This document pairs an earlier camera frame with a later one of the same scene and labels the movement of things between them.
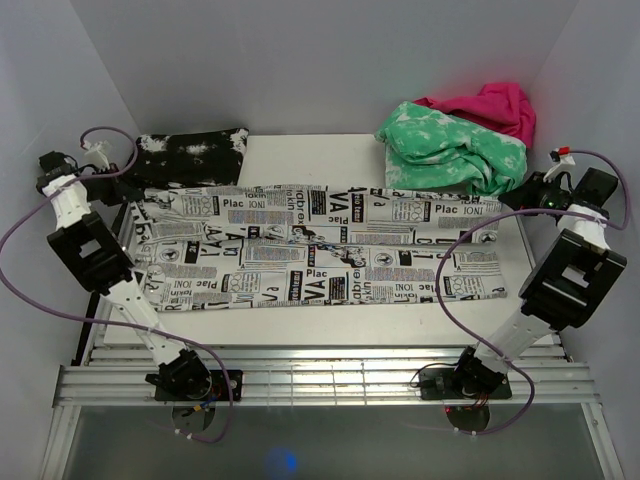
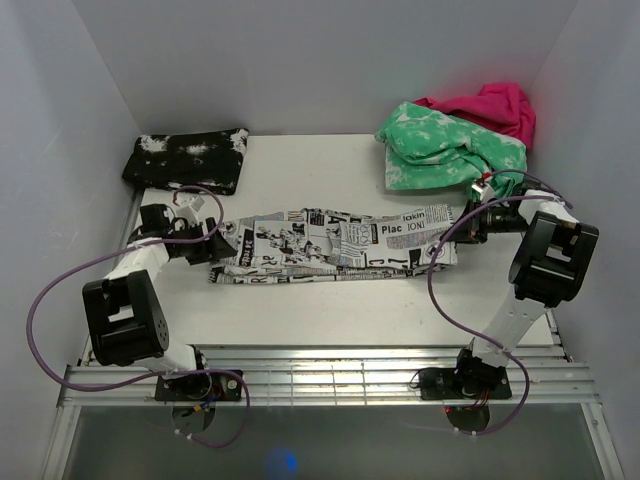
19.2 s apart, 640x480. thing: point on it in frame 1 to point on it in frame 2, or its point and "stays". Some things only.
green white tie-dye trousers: x=424 y=148 stays
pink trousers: x=499 y=107 stays
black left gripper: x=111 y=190 to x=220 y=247
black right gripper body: x=543 y=194 to x=488 y=223
